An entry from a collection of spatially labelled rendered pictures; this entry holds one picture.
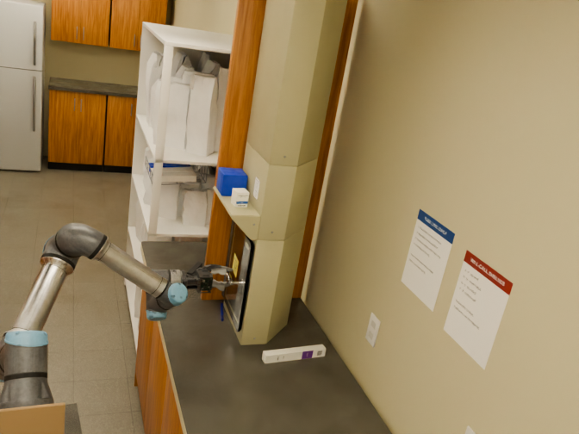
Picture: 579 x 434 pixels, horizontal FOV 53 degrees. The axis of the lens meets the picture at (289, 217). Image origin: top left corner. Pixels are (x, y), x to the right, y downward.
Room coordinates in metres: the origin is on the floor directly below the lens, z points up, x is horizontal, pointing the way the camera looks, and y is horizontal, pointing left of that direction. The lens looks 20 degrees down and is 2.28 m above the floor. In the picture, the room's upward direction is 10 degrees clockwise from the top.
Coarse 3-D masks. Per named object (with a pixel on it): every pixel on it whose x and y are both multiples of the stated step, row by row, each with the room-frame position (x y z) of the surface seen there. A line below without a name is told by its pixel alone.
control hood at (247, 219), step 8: (216, 192) 2.23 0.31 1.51; (224, 200) 2.14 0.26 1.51; (248, 200) 2.20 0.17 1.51; (232, 208) 2.06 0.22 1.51; (240, 208) 2.08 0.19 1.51; (248, 208) 2.09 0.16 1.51; (232, 216) 2.00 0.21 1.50; (240, 216) 2.01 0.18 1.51; (248, 216) 2.02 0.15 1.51; (256, 216) 2.03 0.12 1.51; (240, 224) 2.01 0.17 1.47; (248, 224) 2.02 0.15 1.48; (256, 224) 2.03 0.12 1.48; (248, 232) 2.02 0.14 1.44; (256, 232) 2.04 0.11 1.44
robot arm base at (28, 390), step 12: (36, 372) 1.37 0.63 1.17; (12, 384) 1.33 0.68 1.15; (24, 384) 1.33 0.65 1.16; (36, 384) 1.34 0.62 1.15; (0, 396) 1.31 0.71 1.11; (12, 396) 1.30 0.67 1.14; (24, 396) 1.30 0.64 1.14; (36, 396) 1.31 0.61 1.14; (48, 396) 1.35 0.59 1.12; (0, 408) 1.28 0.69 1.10
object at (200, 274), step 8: (184, 272) 2.02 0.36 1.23; (200, 272) 2.04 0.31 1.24; (208, 272) 2.06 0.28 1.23; (184, 280) 1.98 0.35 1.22; (192, 280) 2.01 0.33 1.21; (200, 280) 2.00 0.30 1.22; (208, 280) 2.01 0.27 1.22; (192, 288) 1.99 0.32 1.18; (200, 288) 2.00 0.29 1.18; (208, 288) 2.02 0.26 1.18
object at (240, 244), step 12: (240, 240) 2.18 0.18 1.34; (240, 252) 2.15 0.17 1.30; (228, 264) 2.30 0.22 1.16; (240, 264) 2.13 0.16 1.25; (240, 276) 2.11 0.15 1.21; (228, 288) 2.25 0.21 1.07; (240, 288) 2.08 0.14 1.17; (228, 300) 2.22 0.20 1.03; (240, 300) 2.06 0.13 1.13; (240, 312) 2.04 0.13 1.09; (240, 324) 2.04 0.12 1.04
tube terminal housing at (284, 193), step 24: (264, 168) 2.08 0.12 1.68; (288, 168) 2.07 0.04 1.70; (312, 168) 2.22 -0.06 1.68; (264, 192) 2.05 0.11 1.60; (288, 192) 2.07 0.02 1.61; (264, 216) 2.04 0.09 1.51; (288, 216) 2.08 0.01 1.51; (264, 240) 2.05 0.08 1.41; (288, 240) 2.12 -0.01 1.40; (264, 264) 2.06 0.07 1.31; (288, 264) 2.16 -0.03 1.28; (264, 288) 2.06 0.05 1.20; (288, 288) 2.20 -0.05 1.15; (264, 312) 2.07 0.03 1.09; (288, 312) 2.25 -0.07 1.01; (240, 336) 2.05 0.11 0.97; (264, 336) 2.08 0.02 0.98
